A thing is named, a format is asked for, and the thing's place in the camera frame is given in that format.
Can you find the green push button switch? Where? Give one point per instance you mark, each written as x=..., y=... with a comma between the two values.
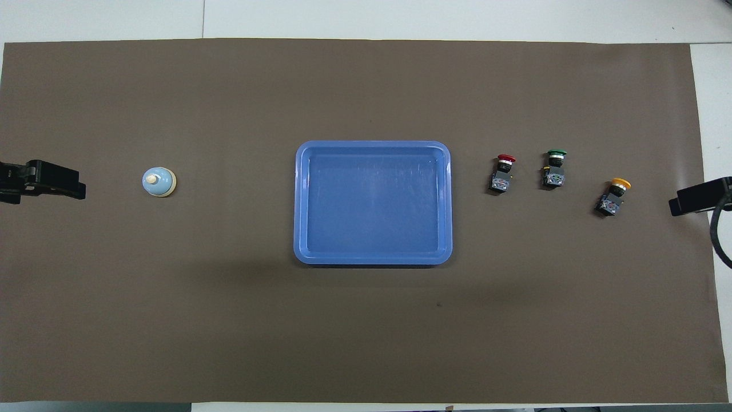
x=554, y=174

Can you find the yellow push button switch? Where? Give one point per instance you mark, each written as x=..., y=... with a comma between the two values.
x=611, y=200

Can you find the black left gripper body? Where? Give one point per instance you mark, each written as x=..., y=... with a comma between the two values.
x=34, y=178

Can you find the blue service bell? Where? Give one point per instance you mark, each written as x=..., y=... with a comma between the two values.
x=157, y=183

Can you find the blue plastic tray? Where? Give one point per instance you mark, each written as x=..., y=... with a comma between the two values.
x=372, y=206

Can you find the brown table mat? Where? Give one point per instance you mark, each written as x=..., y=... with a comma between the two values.
x=229, y=320

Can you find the red push button switch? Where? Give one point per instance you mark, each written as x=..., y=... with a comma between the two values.
x=502, y=180

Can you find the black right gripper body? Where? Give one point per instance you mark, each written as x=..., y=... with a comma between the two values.
x=715, y=194

